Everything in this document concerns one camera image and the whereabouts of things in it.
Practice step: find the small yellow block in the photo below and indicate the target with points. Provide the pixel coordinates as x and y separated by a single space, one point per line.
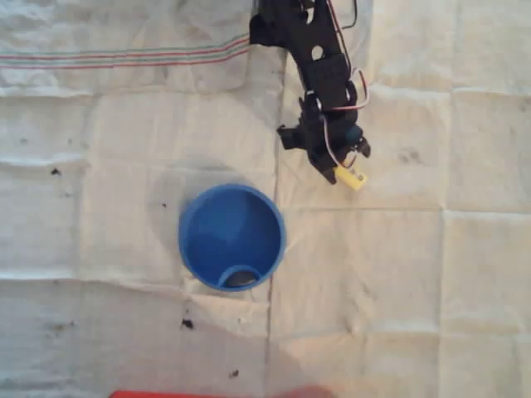
352 178

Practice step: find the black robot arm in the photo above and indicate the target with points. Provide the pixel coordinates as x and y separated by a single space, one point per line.
307 33

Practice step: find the blue plastic cup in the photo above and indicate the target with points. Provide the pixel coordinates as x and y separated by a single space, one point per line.
215 236

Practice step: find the white creased cloth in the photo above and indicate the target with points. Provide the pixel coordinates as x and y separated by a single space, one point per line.
415 269

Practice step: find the white towel with coloured stripes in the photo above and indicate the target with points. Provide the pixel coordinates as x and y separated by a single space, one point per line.
103 45

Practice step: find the red flat object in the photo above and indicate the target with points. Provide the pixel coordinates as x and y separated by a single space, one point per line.
199 394

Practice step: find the black gripper camera mount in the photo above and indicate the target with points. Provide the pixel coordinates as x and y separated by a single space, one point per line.
290 137

